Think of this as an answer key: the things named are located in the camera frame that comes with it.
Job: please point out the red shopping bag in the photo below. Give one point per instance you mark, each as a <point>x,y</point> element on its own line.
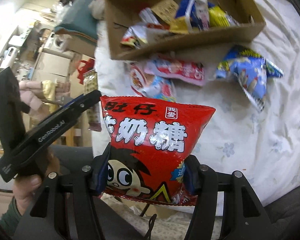
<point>83,67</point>

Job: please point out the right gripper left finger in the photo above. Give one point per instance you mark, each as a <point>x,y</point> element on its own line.
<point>90,182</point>

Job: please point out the teal cushion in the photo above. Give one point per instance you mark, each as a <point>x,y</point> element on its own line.
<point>76,18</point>

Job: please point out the silver white snack bag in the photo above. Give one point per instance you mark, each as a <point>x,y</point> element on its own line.
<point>148,31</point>

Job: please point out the yellow chips bag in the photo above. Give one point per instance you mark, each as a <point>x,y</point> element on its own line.
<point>220,18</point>

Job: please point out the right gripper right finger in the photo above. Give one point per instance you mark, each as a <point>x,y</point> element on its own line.
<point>201,181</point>

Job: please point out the red milk candy bag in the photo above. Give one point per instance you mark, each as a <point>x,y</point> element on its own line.
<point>150,140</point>

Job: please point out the pink snack packet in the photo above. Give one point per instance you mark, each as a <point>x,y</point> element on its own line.
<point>170,68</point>

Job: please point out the white red bread bag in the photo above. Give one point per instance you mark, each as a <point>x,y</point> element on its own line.
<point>149,85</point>

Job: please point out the brown cardboard box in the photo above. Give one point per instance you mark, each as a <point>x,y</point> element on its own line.
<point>121,14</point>

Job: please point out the beige biscuit packet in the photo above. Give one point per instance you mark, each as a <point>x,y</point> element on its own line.
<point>166,10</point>

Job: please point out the blue castle snack bag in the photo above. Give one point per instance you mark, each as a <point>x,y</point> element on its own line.
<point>251,70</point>

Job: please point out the white floral bed sheet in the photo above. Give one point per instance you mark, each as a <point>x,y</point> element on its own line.
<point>264,146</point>

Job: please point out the pink puffy jacket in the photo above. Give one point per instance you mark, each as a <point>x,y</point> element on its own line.
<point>43,97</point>

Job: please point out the blue yellow snack bag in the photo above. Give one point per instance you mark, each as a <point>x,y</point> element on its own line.
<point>192,16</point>

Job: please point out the left hand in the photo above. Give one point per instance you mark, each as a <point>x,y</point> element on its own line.
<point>24,187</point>

